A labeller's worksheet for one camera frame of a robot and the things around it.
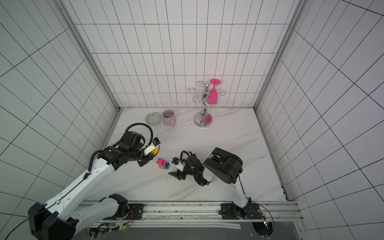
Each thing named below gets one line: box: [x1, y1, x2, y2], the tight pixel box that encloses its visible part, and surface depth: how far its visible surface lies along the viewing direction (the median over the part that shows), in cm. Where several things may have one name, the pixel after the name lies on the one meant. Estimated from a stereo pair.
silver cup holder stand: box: [187, 81, 226, 128], surface depth 103 cm
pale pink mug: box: [162, 109, 177, 127], surface depth 108 cm
